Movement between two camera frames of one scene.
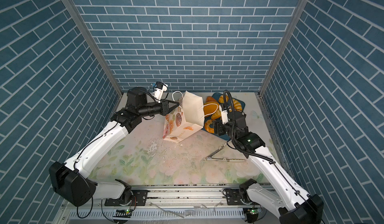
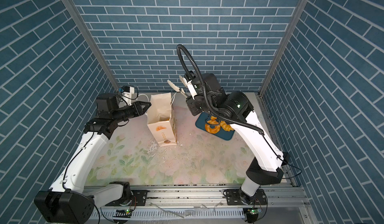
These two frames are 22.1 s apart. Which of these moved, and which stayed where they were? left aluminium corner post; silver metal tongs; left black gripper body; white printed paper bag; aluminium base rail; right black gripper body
Moved: white printed paper bag; silver metal tongs; right black gripper body; left black gripper body
Stayed: left aluminium corner post; aluminium base rail
